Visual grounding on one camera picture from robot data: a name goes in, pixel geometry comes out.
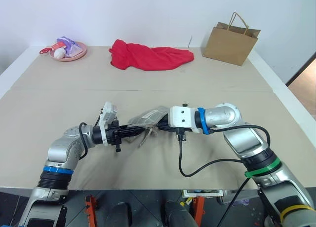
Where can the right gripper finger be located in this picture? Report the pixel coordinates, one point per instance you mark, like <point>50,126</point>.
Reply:
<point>162,121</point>
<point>160,128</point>

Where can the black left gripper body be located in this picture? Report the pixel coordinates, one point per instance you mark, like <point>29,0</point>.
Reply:
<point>113,134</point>

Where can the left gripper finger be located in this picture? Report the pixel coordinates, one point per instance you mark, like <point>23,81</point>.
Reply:
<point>132,129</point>
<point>130,135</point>

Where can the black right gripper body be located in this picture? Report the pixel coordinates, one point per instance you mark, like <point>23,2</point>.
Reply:
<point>168,123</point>

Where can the grey checked fabric pouch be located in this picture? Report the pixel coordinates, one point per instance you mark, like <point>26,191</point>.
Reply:
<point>150,116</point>

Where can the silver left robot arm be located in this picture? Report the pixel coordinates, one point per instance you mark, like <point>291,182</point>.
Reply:
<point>64,150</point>

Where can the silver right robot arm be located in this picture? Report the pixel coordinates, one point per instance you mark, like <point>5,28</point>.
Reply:
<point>247,140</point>

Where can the red cloth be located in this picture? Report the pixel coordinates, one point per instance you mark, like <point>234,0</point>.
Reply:
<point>145,56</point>

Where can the beige table cover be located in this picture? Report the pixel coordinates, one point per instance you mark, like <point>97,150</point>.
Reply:
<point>74,76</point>

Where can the white box under table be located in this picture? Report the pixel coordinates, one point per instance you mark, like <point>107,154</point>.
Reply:
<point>202,192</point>

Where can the orange metal stand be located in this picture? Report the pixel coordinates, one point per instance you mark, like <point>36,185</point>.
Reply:
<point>198,209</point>
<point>90,209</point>

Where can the dark rounded shape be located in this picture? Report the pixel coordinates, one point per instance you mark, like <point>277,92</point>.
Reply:
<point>177,214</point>
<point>118,215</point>

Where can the pink plate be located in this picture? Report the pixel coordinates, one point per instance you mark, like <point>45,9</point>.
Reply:
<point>82,51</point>

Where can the white round ball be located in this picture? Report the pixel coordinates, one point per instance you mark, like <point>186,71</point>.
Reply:
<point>59,53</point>

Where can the purple and white pouch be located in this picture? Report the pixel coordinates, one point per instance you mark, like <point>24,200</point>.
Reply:
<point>71,47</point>

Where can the brown paper bag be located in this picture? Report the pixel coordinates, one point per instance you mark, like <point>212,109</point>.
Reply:
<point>228,44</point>

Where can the red and white packet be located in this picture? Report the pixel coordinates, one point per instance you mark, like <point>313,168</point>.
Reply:
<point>58,46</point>

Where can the white table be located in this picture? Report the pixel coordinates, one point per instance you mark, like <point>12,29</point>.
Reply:
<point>271,71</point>

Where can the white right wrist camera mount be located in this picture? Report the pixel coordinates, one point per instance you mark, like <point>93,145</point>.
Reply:
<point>182,118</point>

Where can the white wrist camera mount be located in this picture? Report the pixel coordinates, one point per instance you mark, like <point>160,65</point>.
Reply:
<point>108,113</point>
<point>182,118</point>

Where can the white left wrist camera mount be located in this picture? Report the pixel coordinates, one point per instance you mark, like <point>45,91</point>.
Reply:
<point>108,113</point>

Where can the dark door frame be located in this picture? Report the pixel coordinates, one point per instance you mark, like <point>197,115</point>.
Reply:
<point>301,69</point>

